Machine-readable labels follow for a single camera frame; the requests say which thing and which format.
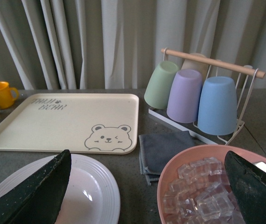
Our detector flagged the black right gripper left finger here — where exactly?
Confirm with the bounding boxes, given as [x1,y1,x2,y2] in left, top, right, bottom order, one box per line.
[0,149,72,224]

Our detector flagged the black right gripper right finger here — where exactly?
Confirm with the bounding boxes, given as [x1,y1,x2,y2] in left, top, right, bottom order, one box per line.
[224,151,266,224]

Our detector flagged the white ridged plate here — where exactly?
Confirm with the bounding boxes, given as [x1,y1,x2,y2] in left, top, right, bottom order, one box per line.
[0,154,121,224]

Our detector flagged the clear ice cubes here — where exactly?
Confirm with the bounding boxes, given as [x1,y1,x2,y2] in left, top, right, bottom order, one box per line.
[162,157,245,224]

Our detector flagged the blue cup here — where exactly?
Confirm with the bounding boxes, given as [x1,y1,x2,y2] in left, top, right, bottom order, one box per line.
[198,76,237,135]

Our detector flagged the cream bear tray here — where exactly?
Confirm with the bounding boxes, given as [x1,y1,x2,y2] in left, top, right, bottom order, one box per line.
[0,93,139,154]

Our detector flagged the pink bowl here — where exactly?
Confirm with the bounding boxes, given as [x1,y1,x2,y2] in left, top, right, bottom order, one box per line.
[157,145,266,224]

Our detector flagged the grey folded cloth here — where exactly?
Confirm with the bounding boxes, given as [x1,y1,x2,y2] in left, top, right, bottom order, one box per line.
[139,131,195,186]

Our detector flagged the yellow mug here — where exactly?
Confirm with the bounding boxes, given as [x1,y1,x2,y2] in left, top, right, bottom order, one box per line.
[0,81,19,109]

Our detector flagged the lilac cup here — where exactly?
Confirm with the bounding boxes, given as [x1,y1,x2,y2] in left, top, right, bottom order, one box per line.
[167,69,203,123]

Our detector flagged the beige cup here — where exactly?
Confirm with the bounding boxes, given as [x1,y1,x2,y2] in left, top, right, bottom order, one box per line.
[181,59,209,82]

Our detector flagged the light green cup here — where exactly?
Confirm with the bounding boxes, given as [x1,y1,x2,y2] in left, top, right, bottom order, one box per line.
[144,61,179,109]

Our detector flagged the white curtain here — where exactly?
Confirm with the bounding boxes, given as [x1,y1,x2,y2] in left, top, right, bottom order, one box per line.
[0,0,266,90]

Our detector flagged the white wire cup rack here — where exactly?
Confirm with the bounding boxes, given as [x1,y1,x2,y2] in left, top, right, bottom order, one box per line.
[149,48,266,145]

